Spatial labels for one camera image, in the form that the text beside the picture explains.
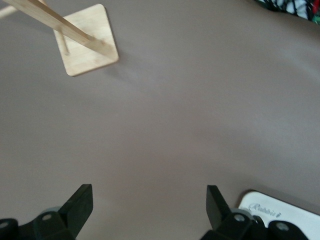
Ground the wooden mug tree stand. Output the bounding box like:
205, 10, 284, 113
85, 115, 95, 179
0, 0, 119, 77

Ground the white rabbit print tray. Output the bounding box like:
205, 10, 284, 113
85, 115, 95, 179
236, 191, 320, 240

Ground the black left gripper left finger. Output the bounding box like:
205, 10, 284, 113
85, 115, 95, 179
0, 184, 94, 240

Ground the patterned black white cloth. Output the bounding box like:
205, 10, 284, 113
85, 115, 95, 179
252, 0, 320, 25

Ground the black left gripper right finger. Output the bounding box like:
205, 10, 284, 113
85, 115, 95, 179
201, 185, 307, 240

